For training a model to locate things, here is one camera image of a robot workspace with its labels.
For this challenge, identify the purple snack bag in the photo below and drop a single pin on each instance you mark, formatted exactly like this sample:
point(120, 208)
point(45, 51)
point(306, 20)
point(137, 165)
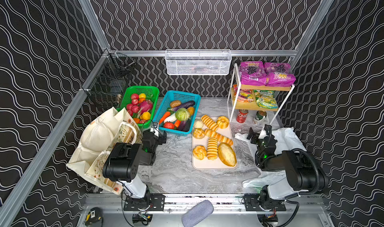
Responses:
point(252, 73)
point(279, 75)

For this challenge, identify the red soda can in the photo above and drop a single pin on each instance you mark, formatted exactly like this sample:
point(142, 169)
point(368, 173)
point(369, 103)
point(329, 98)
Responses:
point(242, 116)

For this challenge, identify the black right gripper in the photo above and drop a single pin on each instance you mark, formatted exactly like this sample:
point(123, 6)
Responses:
point(258, 136)

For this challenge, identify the orange carrot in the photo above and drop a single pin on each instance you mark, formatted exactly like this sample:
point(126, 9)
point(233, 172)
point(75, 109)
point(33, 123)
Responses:
point(167, 114)

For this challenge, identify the pink dragon fruit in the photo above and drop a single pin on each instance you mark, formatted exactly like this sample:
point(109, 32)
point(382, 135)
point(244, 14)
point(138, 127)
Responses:
point(145, 106)

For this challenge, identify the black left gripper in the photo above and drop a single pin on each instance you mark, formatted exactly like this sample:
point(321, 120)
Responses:
point(158, 136)

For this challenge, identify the white wire wall basket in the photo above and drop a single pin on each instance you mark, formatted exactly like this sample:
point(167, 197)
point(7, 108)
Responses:
point(198, 62)

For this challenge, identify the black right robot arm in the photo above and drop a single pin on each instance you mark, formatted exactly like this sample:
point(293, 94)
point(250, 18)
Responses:
point(304, 176)

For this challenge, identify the floral canvas tote bag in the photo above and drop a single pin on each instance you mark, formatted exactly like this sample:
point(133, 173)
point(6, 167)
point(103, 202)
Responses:
point(110, 149)

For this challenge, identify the green cabbage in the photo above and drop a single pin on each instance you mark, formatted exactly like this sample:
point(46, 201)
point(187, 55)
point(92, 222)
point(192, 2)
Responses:
point(182, 114)

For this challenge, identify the cream canvas tote bag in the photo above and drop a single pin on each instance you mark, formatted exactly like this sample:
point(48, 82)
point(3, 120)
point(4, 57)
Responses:
point(95, 139)

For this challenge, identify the green yellow snack bag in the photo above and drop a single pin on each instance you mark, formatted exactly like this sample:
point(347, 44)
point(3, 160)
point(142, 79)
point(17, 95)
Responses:
point(265, 99)

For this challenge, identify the striped bread roll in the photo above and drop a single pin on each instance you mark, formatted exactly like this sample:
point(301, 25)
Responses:
point(212, 148)

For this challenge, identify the knotted round bun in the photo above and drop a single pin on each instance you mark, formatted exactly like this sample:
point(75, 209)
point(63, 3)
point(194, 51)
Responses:
point(199, 152)

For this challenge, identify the black wire wall basket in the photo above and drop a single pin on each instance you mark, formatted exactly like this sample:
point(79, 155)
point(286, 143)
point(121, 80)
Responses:
point(108, 87)

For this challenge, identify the white wooden two-tier shelf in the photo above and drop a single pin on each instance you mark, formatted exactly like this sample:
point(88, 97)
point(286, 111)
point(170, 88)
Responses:
point(234, 90)

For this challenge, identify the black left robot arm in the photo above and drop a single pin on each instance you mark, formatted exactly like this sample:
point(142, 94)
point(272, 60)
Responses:
point(122, 167)

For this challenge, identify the purple eggplant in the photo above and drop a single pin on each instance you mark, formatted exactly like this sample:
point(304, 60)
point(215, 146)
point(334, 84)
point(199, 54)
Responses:
point(183, 105)

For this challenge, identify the green plastic basket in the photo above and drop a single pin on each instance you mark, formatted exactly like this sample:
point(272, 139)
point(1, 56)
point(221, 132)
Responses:
point(130, 105)

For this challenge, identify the pumpkin shaped bread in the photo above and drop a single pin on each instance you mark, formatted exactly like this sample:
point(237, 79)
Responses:
point(223, 122)

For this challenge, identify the grey cloth pad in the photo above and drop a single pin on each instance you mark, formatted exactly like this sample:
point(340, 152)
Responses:
point(197, 214)

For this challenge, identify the yellow black tape measure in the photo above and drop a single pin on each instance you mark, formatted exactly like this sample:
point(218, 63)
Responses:
point(94, 218)

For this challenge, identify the green white can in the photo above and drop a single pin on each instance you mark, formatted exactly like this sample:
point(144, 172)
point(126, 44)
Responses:
point(259, 117)

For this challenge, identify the oval golden bread loaf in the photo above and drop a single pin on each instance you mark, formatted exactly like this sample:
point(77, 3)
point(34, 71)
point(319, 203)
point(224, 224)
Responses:
point(227, 155)

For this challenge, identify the teal plastic basket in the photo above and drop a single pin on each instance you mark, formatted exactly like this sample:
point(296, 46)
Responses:
point(165, 105)

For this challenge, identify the orange red snack bag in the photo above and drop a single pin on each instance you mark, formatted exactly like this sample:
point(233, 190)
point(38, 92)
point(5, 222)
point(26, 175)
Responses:
point(245, 96)

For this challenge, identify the beige bread tray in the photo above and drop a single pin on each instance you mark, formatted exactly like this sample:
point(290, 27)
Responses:
point(202, 133)

